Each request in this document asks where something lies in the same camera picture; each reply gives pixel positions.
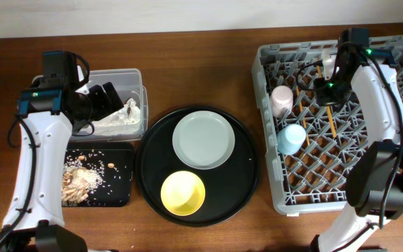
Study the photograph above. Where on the food scraps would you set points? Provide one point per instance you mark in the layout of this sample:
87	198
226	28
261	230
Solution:
90	178

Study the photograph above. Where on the yellow bowl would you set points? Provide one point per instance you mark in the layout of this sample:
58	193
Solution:
182	193

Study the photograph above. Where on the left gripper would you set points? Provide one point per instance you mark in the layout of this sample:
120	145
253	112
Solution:
105	106

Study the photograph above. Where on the white napkin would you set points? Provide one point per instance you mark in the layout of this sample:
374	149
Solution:
125	121

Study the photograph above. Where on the light grey plate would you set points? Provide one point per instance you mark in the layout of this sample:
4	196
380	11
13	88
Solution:
203	140

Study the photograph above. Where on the round black tray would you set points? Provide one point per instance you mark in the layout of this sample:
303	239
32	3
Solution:
229	187

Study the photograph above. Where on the pink cup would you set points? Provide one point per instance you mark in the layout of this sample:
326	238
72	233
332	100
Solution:
281	100

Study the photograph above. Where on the blue cup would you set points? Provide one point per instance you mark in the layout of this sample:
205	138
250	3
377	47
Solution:
290	139

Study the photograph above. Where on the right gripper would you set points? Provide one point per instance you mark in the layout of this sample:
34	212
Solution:
322	98

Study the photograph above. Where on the black rectangular tray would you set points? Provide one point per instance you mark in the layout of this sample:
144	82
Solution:
123	155

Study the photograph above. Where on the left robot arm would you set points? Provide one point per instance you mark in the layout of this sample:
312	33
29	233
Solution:
56	106

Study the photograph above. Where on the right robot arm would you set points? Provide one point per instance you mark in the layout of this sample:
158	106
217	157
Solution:
374	185

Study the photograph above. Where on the clear plastic bin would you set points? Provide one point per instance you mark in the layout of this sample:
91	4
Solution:
128	84

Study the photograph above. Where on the grey dishwasher rack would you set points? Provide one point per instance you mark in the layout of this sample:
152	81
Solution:
314	178

